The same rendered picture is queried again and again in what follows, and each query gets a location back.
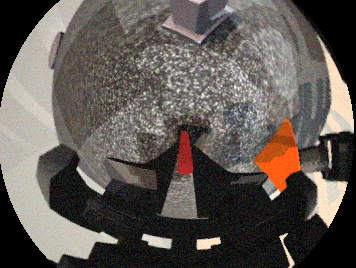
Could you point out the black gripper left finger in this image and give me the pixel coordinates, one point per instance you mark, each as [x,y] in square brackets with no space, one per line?
[154,176]

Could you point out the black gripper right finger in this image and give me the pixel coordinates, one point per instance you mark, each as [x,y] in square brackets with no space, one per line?
[212,182]

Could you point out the red peg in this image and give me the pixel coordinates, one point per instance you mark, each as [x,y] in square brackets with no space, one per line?
[185,165]

